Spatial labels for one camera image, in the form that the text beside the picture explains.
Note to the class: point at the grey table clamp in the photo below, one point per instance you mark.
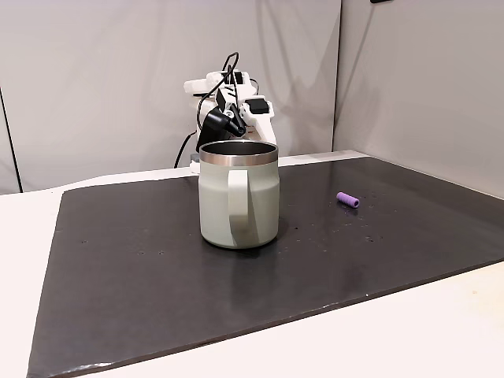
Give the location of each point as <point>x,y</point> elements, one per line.
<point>194,158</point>

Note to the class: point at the pale green steel mug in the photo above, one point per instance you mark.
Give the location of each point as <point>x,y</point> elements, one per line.
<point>212,204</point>

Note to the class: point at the purple pen grip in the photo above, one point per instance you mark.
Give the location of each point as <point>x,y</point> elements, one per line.
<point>348,199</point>

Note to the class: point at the black overhead fixture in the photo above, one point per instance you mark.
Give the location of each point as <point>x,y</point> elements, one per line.
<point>381,1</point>

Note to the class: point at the black table mat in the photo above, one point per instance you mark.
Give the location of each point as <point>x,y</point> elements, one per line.
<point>157,295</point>

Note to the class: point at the black oval camera box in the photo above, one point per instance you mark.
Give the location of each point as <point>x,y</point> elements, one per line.
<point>214,120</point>

